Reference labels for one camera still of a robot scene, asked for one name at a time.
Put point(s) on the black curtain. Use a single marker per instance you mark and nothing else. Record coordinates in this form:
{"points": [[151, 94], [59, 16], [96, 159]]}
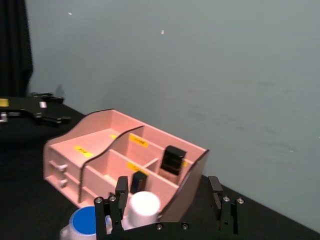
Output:
{"points": [[13, 45]]}

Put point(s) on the pink wooden organizer box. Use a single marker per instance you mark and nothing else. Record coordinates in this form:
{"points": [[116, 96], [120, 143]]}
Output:
{"points": [[120, 155]]}

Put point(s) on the white cylindrical bottle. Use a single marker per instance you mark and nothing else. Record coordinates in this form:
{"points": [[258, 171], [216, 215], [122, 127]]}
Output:
{"points": [[143, 208]]}

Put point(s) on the black table cloth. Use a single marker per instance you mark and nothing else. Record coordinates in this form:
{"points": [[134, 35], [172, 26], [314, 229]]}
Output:
{"points": [[25, 175]]}

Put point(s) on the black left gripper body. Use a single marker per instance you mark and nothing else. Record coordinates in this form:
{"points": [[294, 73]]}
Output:
{"points": [[22, 105]]}

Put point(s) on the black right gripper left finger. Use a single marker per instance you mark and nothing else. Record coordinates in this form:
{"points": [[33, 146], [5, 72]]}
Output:
{"points": [[120, 197]]}

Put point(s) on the white bottle with blue cap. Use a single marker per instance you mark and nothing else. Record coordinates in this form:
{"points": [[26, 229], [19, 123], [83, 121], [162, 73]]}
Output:
{"points": [[83, 223]]}

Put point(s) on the tall black block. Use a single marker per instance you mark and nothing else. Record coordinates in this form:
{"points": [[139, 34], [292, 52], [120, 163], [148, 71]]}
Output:
{"points": [[172, 160]]}

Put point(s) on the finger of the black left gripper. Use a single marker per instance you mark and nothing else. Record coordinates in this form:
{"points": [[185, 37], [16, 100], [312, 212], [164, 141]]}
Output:
{"points": [[47, 97], [56, 120]]}

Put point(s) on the small black block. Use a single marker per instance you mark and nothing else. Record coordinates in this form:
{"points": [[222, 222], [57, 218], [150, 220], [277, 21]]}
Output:
{"points": [[138, 182]]}

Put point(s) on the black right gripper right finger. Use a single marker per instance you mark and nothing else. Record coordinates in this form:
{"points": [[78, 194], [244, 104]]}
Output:
{"points": [[226, 212]]}

